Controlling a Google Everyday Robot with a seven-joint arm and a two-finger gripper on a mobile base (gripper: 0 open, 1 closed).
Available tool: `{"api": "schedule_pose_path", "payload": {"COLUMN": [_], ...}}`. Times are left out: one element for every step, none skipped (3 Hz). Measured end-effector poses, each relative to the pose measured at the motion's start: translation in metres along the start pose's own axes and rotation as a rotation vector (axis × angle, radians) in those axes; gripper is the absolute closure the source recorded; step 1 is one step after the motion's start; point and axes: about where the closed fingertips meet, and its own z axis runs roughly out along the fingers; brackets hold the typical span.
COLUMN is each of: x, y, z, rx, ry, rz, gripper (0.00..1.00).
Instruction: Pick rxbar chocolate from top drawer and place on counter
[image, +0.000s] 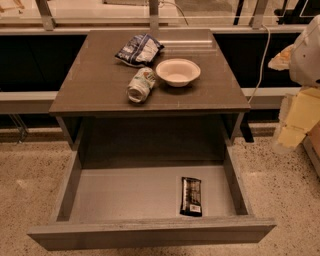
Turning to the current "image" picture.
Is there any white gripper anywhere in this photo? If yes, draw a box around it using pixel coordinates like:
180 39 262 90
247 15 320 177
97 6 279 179
268 15 320 154

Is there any black rxbar chocolate wrapper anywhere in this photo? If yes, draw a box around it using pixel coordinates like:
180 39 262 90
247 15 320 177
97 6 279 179
180 177 202 217

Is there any grey cabinet with counter top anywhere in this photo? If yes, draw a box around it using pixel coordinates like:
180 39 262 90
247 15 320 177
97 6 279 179
50 29 250 169

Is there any open grey top drawer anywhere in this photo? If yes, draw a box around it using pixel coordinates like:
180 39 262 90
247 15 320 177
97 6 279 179
28 140 276 251

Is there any cardboard box at right edge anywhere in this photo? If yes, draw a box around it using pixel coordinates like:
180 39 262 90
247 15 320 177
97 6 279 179
303 122 320 177

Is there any white paper bowl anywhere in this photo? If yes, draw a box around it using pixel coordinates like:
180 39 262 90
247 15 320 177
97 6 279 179
156 59 201 87

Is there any white green can lying down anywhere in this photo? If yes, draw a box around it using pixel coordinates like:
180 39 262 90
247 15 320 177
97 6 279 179
127 67 156 103

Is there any blue white chip bag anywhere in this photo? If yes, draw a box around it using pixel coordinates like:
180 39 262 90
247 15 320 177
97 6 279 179
115 34 164 67

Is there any metal railing with posts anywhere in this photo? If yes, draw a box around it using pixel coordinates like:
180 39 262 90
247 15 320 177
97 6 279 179
0 0 320 36

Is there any white cable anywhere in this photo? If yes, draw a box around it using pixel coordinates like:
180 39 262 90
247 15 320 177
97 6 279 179
247 23 272 104

